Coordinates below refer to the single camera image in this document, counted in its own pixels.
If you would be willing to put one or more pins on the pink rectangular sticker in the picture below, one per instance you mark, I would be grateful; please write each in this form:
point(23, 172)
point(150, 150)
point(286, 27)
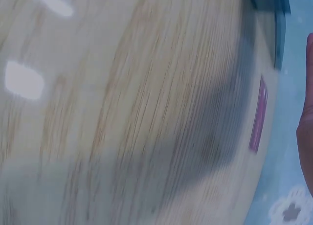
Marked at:
point(259, 117)

